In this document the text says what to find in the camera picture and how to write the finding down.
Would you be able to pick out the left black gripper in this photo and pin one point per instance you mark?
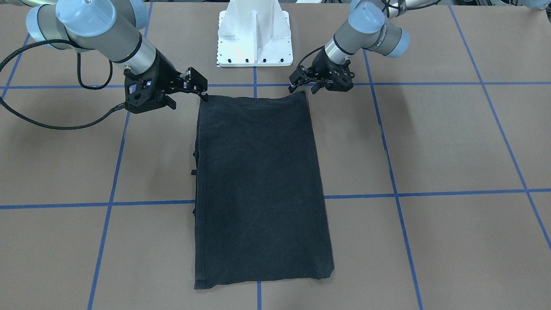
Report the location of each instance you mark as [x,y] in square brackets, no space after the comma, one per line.
[322,66]

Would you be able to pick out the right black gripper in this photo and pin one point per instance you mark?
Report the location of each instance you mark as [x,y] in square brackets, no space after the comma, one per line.
[164,70]

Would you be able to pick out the black graphic t-shirt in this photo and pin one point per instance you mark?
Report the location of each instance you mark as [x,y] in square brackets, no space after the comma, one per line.
[260,212]

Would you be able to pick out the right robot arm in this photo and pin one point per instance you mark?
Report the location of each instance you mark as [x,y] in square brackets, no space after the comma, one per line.
[112,27]

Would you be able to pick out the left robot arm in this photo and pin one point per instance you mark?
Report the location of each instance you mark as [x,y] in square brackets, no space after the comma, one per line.
[368,27]

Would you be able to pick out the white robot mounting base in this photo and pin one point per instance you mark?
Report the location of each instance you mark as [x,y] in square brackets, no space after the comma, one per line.
[254,33]

